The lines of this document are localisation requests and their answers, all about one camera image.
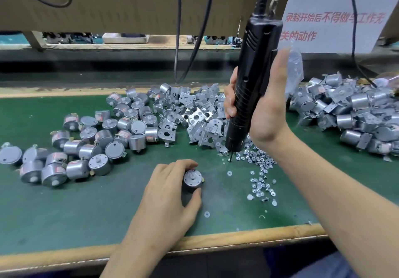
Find small clear plastic bag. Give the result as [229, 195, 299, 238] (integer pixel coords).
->
[286, 41, 305, 98]

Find brown back panel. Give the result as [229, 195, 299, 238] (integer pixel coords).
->
[0, 0, 294, 36]

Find pile of metal brackets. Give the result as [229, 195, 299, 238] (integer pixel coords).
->
[125, 83, 232, 156]

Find green bench mat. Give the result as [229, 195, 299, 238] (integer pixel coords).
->
[0, 90, 399, 257]

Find pile of silver motors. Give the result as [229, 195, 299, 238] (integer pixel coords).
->
[0, 88, 160, 187]

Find black hanging cable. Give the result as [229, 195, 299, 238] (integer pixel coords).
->
[173, 0, 183, 82]
[177, 0, 218, 82]

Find scatter of small silver screws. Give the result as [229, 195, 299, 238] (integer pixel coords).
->
[204, 134, 278, 216]

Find silver round motor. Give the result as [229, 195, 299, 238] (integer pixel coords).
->
[182, 169, 205, 191]

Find person's left forearm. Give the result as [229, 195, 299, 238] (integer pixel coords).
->
[100, 234, 182, 278]

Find grey blue trousers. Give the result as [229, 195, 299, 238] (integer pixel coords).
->
[290, 250, 375, 278]

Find person's right hand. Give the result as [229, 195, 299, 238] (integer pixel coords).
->
[223, 49, 295, 156]

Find pile of assembled motors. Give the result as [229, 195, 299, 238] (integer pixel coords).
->
[290, 70, 399, 160]

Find black electric screwdriver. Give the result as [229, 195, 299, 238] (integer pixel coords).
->
[224, 0, 284, 162]

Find white paper sign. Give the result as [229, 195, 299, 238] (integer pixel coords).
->
[281, 0, 399, 54]

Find person's left hand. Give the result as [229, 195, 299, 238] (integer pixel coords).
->
[128, 159, 204, 252]

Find person's right forearm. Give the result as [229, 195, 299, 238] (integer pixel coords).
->
[268, 132, 399, 278]

